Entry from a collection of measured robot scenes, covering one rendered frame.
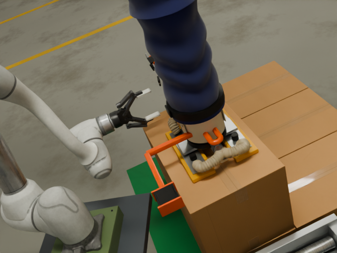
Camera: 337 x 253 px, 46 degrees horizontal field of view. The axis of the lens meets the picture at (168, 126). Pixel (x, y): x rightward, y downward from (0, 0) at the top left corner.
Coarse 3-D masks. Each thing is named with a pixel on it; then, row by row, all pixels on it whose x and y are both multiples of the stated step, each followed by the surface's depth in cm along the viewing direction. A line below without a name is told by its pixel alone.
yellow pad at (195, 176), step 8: (168, 136) 178; (176, 136) 176; (176, 152) 169; (192, 152) 166; (200, 152) 165; (184, 160) 164; (192, 160) 161; (200, 160) 161; (192, 168) 159; (192, 176) 156; (200, 176) 155
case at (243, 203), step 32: (160, 128) 187; (160, 160) 171; (256, 160) 155; (192, 192) 153; (224, 192) 148; (256, 192) 152; (288, 192) 159; (192, 224) 163; (224, 224) 156; (256, 224) 163; (288, 224) 171
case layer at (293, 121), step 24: (264, 72) 265; (288, 72) 257; (240, 96) 253; (264, 96) 246; (288, 96) 240; (312, 96) 233; (264, 120) 230; (288, 120) 224; (312, 120) 219; (336, 120) 214; (288, 144) 211; (312, 144) 206; (336, 144) 202; (288, 168) 199; (312, 168) 195; (336, 168) 191; (312, 192) 185; (336, 192) 181; (312, 216) 176
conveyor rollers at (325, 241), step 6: (318, 240) 167; (324, 240) 165; (330, 240) 164; (306, 246) 166; (312, 246) 165; (318, 246) 164; (324, 246) 164; (330, 246) 164; (294, 252) 166; (300, 252) 164; (306, 252) 164; (312, 252) 163; (318, 252) 164
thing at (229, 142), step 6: (228, 114) 178; (234, 132) 167; (240, 132) 167; (228, 138) 166; (234, 138) 162; (240, 138) 163; (246, 138) 163; (228, 144) 164; (234, 144) 162; (252, 144) 160; (252, 150) 157; (240, 156) 157; (246, 156) 157
